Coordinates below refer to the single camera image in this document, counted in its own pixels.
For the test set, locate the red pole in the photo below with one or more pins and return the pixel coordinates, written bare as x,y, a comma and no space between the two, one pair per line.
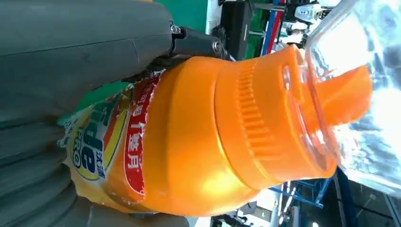
275,31

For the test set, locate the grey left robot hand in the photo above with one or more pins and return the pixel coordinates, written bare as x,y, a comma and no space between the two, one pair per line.
78,40

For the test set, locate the blue metal frame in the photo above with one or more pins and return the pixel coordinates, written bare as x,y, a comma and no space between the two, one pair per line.
344,200

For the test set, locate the orange bottle with clear cap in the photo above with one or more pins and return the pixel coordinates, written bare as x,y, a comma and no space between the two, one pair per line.
194,131

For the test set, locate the ribbed grey left arm sleeve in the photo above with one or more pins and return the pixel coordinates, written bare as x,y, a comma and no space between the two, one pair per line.
31,169

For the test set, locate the black box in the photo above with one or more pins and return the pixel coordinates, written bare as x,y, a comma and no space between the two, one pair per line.
235,31

